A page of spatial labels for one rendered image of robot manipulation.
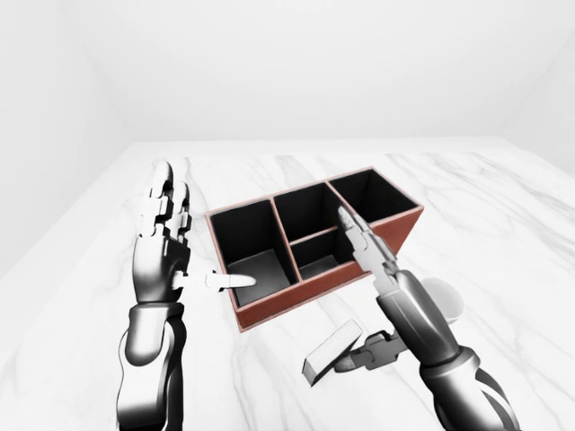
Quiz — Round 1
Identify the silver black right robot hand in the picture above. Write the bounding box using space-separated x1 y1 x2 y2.
333 205 461 373

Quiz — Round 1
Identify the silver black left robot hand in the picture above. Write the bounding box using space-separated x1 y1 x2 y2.
131 160 258 307

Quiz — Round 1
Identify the white book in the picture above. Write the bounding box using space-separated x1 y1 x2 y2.
301 319 364 386

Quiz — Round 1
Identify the red-brown desk caddy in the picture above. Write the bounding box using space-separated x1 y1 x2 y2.
204 166 426 334

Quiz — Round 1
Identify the white round cup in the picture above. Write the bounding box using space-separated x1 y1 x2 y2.
420 277 464 325

